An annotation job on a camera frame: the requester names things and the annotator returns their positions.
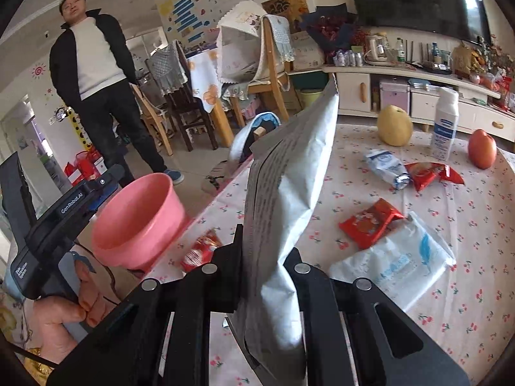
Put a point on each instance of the pack of small cans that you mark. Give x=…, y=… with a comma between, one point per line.
x=348, y=58

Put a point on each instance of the dried flower bunch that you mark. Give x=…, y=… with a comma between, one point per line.
x=499, y=56

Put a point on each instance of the brown framed picture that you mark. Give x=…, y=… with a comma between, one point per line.
x=287, y=6

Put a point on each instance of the dark wooden chair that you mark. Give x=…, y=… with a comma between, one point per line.
x=189, y=108

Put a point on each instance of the red snack packet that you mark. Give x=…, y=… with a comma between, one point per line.
x=201, y=249
x=370, y=223
x=432, y=175

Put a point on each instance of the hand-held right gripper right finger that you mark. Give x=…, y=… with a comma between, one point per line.
x=314, y=285

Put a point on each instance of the wooden chair with cloth covers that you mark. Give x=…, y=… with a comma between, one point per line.
x=271, y=64

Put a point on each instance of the blue white packet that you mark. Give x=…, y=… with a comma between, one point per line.
x=386, y=167

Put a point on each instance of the white electric kettle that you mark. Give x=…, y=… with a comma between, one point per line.
x=376, y=50

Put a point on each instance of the small blue bottle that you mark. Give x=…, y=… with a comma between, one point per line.
x=435, y=54

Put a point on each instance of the translucent white plastic bag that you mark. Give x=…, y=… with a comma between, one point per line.
x=394, y=265

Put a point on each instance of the light green waste bin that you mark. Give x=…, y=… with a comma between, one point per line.
x=310, y=102

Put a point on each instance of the yellow pear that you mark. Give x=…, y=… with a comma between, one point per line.
x=394, y=126

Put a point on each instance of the person's left hand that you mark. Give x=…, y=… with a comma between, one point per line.
x=60, y=329

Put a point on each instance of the white blue-label bottle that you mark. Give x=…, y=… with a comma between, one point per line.
x=444, y=128

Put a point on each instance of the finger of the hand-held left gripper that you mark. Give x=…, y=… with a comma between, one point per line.
x=103, y=203
x=102, y=181

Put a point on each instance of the colourful wall poster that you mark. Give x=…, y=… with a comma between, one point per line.
x=181, y=8

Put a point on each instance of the brown paper bag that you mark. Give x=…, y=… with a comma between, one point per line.
x=462, y=62

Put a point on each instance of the white television cabinet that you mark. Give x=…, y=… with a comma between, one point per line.
x=354, y=88

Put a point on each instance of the red gift boxes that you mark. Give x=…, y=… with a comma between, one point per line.
x=84, y=167

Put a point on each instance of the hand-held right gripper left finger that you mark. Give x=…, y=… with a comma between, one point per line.
x=223, y=265

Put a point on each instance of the white printed bag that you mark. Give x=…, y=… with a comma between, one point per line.
x=308, y=54

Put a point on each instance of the pink plastic bucket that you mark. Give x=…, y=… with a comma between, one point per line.
x=132, y=217

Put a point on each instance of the white text-printed packet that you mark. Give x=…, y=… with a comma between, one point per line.
x=289, y=193

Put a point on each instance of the light wooden chair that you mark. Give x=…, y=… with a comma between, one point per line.
x=153, y=120

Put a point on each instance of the black television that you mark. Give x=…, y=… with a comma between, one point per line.
x=418, y=0

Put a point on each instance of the black white cartoon slipper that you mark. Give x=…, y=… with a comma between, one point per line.
x=215, y=177

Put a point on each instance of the red apple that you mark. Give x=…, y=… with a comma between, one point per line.
x=482, y=148

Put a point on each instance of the dining table with orange-print cloth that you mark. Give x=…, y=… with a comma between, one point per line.
x=205, y=76

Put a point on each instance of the pink storage box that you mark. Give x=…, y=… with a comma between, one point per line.
x=394, y=98

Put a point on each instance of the cherry print tablecloth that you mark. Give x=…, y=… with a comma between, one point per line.
x=442, y=217

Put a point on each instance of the green-label water bottle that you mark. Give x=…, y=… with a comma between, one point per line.
x=399, y=52

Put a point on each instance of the dark blue wrapped bouquet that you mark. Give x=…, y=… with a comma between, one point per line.
x=330, y=26

